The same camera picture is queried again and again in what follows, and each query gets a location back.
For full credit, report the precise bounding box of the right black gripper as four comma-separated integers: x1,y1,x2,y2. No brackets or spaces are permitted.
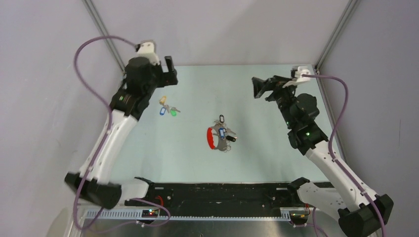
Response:
252,76,300,128

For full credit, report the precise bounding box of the key with green tag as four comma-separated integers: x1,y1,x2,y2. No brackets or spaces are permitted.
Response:
170,107,180,117

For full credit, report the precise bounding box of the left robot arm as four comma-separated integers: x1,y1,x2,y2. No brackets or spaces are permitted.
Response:
64,56,178,209

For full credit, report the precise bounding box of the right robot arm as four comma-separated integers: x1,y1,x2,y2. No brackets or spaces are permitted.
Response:
252,73,394,237

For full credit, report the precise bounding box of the key with yellow tag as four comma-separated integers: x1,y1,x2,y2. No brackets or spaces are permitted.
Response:
159,96,167,105

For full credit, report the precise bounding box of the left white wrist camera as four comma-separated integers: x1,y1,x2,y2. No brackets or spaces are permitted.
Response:
134,40,161,66

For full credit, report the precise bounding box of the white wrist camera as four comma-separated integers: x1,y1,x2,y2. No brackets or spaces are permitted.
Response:
283,66,312,88
134,40,161,66

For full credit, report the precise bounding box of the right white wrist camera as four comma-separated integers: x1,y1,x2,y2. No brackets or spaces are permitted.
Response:
283,66,312,88

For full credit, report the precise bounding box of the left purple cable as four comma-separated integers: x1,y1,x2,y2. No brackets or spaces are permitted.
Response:
72,36,171,231

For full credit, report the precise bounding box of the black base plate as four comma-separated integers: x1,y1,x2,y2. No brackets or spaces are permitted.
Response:
144,183,305,217

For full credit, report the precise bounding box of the grey slotted cable duct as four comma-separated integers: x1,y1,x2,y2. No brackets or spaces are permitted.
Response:
98,209,291,222

